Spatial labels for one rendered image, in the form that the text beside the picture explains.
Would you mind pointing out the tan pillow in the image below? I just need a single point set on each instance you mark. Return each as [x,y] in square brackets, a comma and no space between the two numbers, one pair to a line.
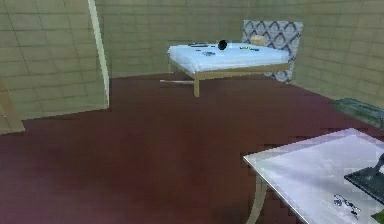
[257,40]

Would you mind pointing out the dark green flat box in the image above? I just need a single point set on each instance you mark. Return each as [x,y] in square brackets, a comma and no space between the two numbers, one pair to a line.
[360,111]

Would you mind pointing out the green and blue small object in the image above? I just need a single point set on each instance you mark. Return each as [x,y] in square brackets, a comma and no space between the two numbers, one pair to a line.
[249,48]

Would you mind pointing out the white glass top table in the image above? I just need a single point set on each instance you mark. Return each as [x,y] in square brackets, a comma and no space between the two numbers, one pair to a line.
[316,173]

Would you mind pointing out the blue and black keys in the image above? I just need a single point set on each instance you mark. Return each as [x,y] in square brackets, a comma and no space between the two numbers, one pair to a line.
[346,203]

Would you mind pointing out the dark grey lamp base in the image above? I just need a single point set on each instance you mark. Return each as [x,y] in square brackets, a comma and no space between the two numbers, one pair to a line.
[368,180]

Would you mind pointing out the black ball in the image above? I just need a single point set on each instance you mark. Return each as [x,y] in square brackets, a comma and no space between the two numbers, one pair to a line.
[222,44]

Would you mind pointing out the green flat object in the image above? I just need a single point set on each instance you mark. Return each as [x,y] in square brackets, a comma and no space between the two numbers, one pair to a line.
[379,216]

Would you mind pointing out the dark flat remote control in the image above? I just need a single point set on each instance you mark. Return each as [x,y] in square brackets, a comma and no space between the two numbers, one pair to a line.
[198,44]

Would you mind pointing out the small dark blue object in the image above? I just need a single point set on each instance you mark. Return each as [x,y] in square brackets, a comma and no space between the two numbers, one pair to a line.
[208,53]

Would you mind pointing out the bed with patterned headboard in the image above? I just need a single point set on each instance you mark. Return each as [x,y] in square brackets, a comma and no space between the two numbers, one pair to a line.
[230,58]

